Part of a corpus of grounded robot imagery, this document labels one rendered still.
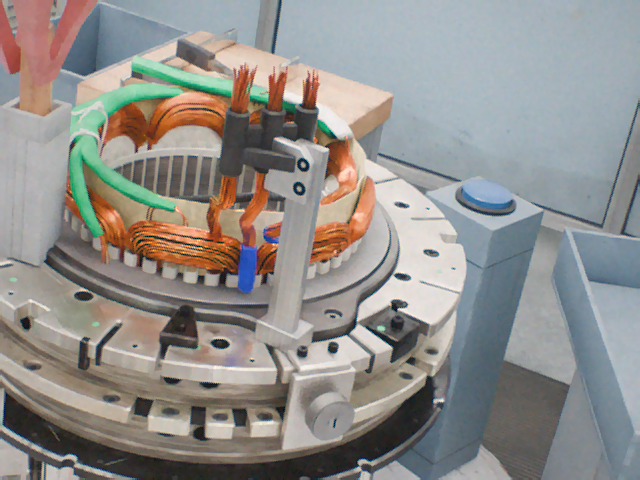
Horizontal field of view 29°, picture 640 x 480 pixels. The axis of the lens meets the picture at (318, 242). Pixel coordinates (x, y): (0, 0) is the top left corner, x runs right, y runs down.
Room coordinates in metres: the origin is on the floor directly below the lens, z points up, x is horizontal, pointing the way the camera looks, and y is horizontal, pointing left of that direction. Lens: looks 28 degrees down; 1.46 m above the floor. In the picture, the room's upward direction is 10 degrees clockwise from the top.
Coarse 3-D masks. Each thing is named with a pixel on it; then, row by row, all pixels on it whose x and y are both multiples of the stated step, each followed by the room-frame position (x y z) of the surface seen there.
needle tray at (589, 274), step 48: (576, 240) 0.82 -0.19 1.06; (624, 240) 0.82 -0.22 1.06; (576, 288) 0.76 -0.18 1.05; (624, 288) 0.82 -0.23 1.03; (576, 336) 0.73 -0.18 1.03; (624, 336) 0.75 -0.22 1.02; (576, 384) 0.74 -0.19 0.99; (624, 384) 0.63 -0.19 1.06; (576, 432) 0.71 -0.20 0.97; (624, 432) 0.59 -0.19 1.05
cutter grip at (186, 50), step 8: (184, 40) 0.99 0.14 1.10; (176, 48) 0.99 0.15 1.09; (184, 48) 0.98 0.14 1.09; (192, 48) 0.98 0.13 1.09; (200, 48) 0.98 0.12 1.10; (176, 56) 0.99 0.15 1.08; (184, 56) 0.98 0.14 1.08; (192, 56) 0.98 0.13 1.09; (200, 56) 0.97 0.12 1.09; (208, 56) 0.97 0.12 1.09; (192, 64) 0.98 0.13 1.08; (200, 64) 0.97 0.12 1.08
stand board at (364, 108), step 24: (168, 48) 1.04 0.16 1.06; (240, 48) 1.08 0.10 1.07; (120, 72) 0.97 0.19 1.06; (192, 72) 1.00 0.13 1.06; (264, 72) 1.03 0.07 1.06; (312, 72) 1.05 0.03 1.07; (96, 96) 0.92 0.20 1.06; (336, 96) 1.00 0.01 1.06; (360, 96) 1.01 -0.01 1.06; (384, 96) 1.02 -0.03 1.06; (360, 120) 0.97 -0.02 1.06; (384, 120) 1.02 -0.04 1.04
